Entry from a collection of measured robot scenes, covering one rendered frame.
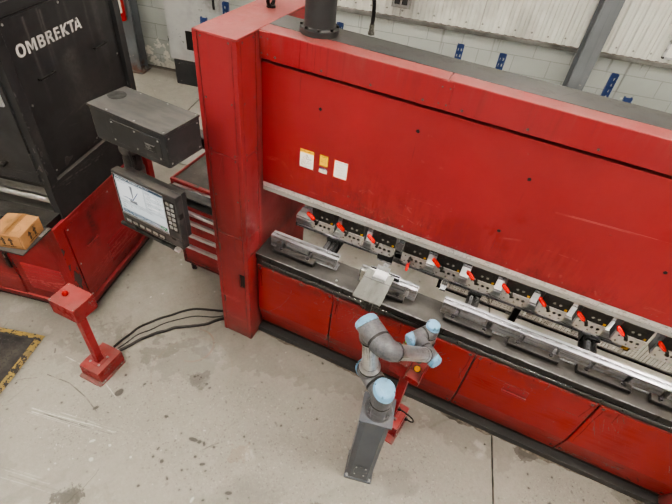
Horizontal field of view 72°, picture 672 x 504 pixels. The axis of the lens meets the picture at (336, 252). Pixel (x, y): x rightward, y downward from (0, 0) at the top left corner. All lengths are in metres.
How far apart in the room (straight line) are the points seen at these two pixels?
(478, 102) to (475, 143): 0.20
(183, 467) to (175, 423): 0.31
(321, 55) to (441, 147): 0.72
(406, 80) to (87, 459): 2.93
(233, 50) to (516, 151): 1.38
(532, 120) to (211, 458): 2.71
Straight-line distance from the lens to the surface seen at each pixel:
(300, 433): 3.41
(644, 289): 2.69
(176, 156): 2.44
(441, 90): 2.22
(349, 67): 2.33
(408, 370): 2.92
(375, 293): 2.84
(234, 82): 2.45
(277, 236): 3.18
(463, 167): 2.37
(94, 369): 3.74
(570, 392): 3.16
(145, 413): 3.60
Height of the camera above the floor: 3.10
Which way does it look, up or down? 43 degrees down
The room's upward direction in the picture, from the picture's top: 8 degrees clockwise
